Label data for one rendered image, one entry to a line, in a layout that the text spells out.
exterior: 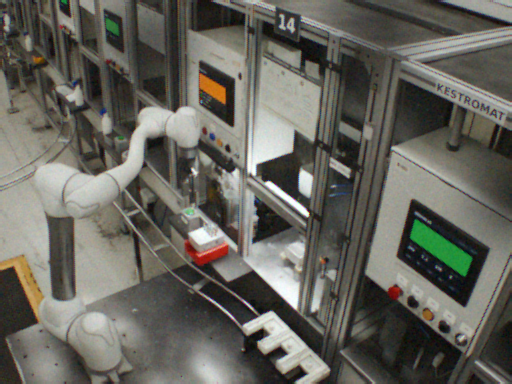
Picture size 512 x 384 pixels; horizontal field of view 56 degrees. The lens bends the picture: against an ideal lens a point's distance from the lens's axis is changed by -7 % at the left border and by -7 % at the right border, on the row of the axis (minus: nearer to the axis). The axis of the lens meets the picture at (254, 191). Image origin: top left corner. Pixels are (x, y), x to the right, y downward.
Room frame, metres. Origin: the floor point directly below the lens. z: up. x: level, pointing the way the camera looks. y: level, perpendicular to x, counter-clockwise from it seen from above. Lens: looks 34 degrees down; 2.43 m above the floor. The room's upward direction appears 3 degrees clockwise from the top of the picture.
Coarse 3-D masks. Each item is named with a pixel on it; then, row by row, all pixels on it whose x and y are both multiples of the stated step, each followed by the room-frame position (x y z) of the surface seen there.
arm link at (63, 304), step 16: (48, 176) 1.43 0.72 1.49; (64, 176) 1.42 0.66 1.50; (48, 192) 1.40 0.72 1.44; (48, 208) 1.39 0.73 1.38; (64, 208) 1.39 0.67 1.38; (48, 224) 1.41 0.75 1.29; (64, 224) 1.40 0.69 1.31; (64, 240) 1.38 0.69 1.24; (64, 256) 1.37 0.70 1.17; (64, 272) 1.36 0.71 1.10; (64, 288) 1.34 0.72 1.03; (48, 304) 1.31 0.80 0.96; (64, 304) 1.32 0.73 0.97; (80, 304) 1.36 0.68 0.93; (48, 320) 1.29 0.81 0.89; (64, 320) 1.28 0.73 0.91; (64, 336) 1.25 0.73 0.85
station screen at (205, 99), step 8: (200, 72) 1.93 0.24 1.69; (208, 72) 1.89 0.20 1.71; (216, 80) 1.84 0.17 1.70; (200, 88) 1.94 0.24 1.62; (224, 88) 1.79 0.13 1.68; (200, 96) 1.93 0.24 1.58; (208, 96) 1.88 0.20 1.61; (208, 104) 1.88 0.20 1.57; (216, 104) 1.84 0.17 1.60; (224, 104) 1.79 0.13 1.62; (216, 112) 1.84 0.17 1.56; (224, 112) 1.79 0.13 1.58; (224, 120) 1.79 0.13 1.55
